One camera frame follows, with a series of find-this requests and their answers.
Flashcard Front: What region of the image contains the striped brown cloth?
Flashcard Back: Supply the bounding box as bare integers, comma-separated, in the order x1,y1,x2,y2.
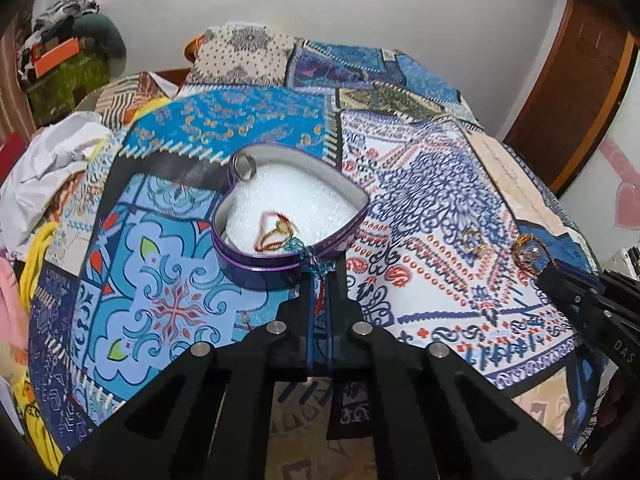
92,72,176,126

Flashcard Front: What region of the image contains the silver ring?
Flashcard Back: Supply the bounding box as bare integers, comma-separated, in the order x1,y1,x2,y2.
231,153,259,181

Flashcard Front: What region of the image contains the red thread bracelet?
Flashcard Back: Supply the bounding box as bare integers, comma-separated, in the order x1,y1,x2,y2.
254,209,296,253

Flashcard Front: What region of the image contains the white panel with pink hearts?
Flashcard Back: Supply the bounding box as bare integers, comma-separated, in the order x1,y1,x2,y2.
560,55,640,271

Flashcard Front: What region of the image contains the gold ring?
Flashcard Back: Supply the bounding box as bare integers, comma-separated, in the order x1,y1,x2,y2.
265,221,300,249

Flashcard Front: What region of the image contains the green patterned bag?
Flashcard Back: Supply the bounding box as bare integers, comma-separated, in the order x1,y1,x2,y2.
24,50,112,126

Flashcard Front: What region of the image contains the purple heart-shaped jewelry box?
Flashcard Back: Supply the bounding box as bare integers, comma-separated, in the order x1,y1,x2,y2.
211,144,371,291

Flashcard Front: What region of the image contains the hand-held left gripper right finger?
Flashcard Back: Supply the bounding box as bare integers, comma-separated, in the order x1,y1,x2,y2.
326,257,584,480

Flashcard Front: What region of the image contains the orange box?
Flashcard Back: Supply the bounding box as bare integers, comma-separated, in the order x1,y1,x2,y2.
32,37,82,78

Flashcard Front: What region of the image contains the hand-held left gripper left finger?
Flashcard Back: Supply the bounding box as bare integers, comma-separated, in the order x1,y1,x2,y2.
59,275,314,480

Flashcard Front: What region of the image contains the cream patterned pillow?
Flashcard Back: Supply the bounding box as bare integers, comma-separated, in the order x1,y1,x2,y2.
185,24,307,87

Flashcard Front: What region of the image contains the gold earring pair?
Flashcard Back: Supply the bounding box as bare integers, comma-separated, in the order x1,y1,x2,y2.
460,229,491,260

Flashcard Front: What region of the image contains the dark green cushion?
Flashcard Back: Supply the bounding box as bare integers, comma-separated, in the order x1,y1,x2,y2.
70,12,128,68

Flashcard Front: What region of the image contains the white foam liner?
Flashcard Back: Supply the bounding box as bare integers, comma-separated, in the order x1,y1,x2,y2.
224,161,360,253

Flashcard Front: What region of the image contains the blue patchwork printed blanket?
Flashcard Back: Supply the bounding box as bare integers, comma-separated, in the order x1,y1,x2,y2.
25,25,603,480

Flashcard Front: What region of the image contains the pink cloth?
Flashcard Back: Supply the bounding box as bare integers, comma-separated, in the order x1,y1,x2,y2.
0,255,32,361

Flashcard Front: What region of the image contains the orange beaded bracelet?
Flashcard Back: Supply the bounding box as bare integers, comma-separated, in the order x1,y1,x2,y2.
511,234,557,277

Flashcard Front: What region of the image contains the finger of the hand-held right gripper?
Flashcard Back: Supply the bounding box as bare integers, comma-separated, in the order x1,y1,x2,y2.
536,263,608,333

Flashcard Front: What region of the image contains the white crumpled cloth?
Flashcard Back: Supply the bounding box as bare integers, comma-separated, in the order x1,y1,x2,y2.
0,110,117,263

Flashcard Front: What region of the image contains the blue crystal bead bracelet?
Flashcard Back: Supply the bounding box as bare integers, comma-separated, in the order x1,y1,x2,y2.
285,237,331,278

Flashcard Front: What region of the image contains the brown wooden door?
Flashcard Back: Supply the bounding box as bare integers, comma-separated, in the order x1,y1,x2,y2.
502,0,638,196

